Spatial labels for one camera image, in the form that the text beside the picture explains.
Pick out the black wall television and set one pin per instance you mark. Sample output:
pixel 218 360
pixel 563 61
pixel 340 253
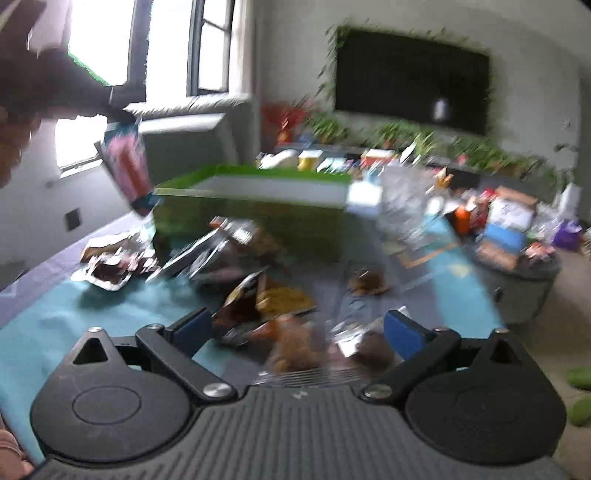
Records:
pixel 406 78

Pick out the green cardboard box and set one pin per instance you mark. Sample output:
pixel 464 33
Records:
pixel 295 226

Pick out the pink blue snack packet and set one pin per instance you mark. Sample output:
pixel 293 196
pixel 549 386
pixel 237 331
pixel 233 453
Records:
pixel 127 161

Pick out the person's left hand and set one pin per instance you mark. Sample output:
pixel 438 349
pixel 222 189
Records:
pixel 14 143

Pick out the pile of snack packets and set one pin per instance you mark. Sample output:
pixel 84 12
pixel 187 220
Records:
pixel 281 300

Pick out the tall leafy floor plant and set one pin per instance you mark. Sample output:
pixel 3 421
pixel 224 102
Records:
pixel 561 170

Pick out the pink clothing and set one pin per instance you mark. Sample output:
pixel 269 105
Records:
pixel 9 450

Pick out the potted green plant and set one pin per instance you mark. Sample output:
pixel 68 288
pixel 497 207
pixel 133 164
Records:
pixel 397 134
pixel 328 129
pixel 475 154

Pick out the white curtain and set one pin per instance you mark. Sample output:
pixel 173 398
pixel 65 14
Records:
pixel 244 46

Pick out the black wall socket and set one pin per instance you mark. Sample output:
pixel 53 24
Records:
pixel 72 219

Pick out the white cylinder appliance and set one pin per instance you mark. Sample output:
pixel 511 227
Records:
pixel 569 198

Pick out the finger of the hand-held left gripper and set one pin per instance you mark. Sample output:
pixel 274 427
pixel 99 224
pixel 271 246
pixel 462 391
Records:
pixel 87 94

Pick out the clear glass mug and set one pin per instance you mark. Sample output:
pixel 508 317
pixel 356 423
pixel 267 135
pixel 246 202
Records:
pixel 406 203

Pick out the yellow jar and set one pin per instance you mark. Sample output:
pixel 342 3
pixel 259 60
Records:
pixel 309 161

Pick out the purple bag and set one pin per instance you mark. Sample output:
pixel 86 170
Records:
pixel 567 235

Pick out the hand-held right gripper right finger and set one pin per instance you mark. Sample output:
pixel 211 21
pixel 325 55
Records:
pixel 402 334

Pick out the white cushion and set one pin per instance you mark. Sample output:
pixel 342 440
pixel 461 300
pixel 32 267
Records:
pixel 277 159

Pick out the red floral decoration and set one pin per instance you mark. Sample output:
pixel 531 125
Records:
pixel 281 120

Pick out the trailing ivy vine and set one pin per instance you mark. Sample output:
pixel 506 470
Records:
pixel 328 83

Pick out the orange bottle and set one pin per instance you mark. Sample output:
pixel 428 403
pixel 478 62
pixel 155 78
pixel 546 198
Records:
pixel 463 219

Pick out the potted spider plant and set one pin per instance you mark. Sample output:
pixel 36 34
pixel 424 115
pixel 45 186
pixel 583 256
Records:
pixel 425 145

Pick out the dark framed window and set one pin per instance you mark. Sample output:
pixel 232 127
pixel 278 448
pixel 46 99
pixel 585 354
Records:
pixel 166 41

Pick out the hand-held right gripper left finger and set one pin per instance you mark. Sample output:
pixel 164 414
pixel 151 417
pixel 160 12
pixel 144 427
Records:
pixel 194 330

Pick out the blue white carton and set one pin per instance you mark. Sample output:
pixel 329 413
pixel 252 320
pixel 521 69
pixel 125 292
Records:
pixel 505 230

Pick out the grey television cabinet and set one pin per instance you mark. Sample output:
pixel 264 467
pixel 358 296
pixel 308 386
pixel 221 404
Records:
pixel 480 175

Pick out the round grey side table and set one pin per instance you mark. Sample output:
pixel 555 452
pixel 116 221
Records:
pixel 521 295

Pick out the green slipper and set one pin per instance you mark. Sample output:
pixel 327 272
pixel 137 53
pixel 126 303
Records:
pixel 579 378
pixel 581 413

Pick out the grey sofa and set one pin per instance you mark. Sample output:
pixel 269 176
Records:
pixel 184 138

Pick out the teal patterned tablecloth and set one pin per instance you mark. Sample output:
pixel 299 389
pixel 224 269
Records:
pixel 55 323

